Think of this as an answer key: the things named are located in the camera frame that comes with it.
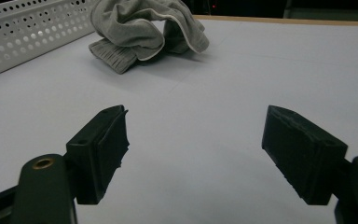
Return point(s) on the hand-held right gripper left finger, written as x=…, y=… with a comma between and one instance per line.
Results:
x=96, y=155

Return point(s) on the white perforated plastic basket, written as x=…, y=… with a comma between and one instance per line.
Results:
x=28, y=37

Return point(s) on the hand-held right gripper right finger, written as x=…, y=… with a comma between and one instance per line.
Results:
x=304, y=155

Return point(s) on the grey sweatpants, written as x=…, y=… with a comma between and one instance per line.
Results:
x=130, y=28

